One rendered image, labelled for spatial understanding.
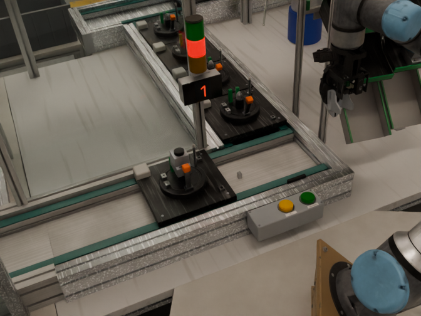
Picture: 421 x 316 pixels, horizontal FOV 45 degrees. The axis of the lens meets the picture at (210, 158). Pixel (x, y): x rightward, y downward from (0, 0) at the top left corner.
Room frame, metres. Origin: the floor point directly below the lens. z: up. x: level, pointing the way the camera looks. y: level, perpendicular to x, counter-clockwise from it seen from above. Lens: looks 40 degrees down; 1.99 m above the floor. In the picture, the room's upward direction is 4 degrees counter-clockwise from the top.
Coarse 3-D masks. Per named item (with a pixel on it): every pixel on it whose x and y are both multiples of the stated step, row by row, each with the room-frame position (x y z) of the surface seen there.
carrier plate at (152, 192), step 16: (192, 160) 1.22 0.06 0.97; (208, 160) 1.22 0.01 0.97; (208, 176) 1.14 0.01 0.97; (144, 192) 1.09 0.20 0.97; (160, 192) 1.09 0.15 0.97; (208, 192) 1.07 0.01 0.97; (224, 192) 1.07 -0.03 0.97; (160, 208) 1.02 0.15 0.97; (176, 208) 1.02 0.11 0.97; (192, 208) 1.01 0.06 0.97; (208, 208) 1.02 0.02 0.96; (160, 224) 0.97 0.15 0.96
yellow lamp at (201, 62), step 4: (188, 56) 1.27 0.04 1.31; (204, 56) 1.26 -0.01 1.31; (192, 60) 1.25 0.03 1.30; (196, 60) 1.25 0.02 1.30; (200, 60) 1.25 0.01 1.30; (204, 60) 1.26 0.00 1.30; (192, 64) 1.25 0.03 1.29; (196, 64) 1.25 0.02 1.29; (200, 64) 1.25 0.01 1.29; (204, 64) 1.26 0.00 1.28; (192, 68) 1.26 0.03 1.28; (196, 68) 1.25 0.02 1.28; (200, 68) 1.25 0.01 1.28; (204, 68) 1.26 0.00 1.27; (192, 72) 1.26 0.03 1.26; (196, 72) 1.25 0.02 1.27; (200, 72) 1.25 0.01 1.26
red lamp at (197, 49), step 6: (204, 36) 1.28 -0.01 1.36; (192, 42) 1.25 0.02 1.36; (198, 42) 1.25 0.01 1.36; (204, 42) 1.27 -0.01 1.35; (192, 48) 1.25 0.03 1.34; (198, 48) 1.25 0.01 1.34; (204, 48) 1.26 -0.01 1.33; (192, 54) 1.25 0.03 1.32; (198, 54) 1.25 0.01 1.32; (204, 54) 1.26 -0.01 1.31
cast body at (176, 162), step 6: (174, 150) 1.12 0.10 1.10; (180, 150) 1.12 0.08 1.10; (174, 156) 1.11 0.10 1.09; (180, 156) 1.11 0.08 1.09; (186, 156) 1.11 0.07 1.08; (174, 162) 1.10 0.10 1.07; (180, 162) 1.10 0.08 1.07; (186, 162) 1.11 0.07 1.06; (174, 168) 1.11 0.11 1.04; (180, 168) 1.09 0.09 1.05; (180, 174) 1.09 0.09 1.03
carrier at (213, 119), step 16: (224, 96) 1.57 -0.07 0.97; (240, 96) 1.46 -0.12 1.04; (256, 96) 1.56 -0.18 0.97; (208, 112) 1.48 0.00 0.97; (224, 112) 1.44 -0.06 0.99; (240, 112) 1.43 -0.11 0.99; (256, 112) 1.43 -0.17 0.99; (272, 112) 1.45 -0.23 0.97; (224, 128) 1.38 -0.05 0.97; (240, 128) 1.37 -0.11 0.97; (256, 128) 1.36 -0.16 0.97; (272, 128) 1.38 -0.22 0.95
